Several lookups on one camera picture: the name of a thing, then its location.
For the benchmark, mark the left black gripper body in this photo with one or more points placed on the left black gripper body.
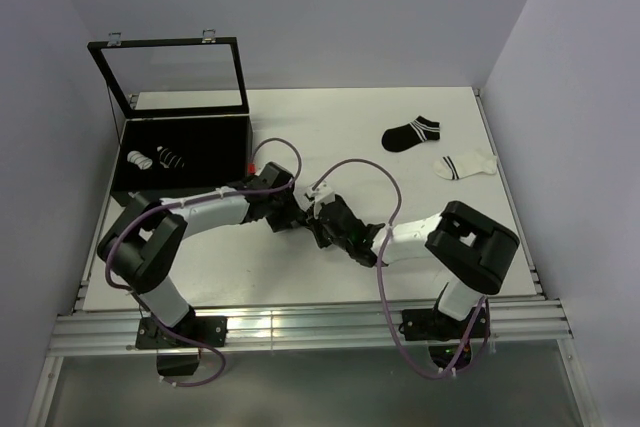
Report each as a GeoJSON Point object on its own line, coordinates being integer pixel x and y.
{"type": "Point", "coordinates": [280, 212]}

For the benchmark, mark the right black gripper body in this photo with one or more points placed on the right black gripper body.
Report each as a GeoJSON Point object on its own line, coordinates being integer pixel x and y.
{"type": "Point", "coordinates": [325, 238]}

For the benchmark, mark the black white-striped sock white toe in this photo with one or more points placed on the black white-striped sock white toe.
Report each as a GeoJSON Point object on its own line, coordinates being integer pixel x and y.
{"type": "Point", "coordinates": [169, 159]}

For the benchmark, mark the white sock black thin stripes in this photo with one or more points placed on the white sock black thin stripes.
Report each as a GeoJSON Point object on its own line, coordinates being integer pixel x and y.
{"type": "Point", "coordinates": [139, 160]}

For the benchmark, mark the black sock with purple stripes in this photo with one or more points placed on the black sock with purple stripes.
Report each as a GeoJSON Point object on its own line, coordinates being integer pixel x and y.
{"type": "Point", "coordinates": [306, 206]}

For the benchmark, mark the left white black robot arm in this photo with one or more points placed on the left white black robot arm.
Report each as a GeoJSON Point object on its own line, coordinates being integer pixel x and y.
{"type": "Point", "coordinates": [143, 242]}

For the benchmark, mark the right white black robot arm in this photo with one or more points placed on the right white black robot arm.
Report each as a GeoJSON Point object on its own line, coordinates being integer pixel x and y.
{"type": "Point", "coordinates": [476, 250]}

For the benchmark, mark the black display case base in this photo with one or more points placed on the black display case base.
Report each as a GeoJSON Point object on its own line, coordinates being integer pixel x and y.
{"type": "Point", "coordinates": [216, 151]}

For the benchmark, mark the black glass-panel case lid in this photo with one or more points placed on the black glass-panel case lid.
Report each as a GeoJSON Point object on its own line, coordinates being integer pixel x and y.
{"type": "Point", "coordinates": [173, 77]}

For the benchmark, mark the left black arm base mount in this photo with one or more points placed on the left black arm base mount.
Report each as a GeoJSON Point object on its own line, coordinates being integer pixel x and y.
{"type": "Point", "coordinates": [180, 350]}

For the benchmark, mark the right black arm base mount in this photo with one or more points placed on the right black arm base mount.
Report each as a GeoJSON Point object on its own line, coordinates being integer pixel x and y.
{"type": "Point", "coordinates": [432, 325]}

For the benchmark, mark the aluminium front frame rail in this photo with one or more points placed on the aluminium front frame rail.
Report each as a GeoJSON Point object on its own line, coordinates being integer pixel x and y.
{"type": "Point", "coordinates": [316, 366]}

